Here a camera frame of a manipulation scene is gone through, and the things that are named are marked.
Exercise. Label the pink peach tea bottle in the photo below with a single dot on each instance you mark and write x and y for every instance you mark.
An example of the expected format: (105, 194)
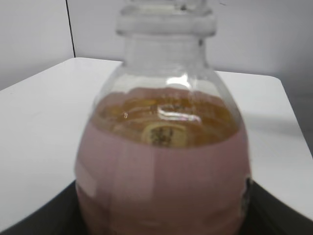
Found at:
(165, 150)

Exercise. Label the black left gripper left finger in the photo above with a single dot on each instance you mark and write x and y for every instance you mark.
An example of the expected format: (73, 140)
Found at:
(60, 216)

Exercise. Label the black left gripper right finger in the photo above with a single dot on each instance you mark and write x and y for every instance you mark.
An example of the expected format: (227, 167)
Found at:
(269, 216)

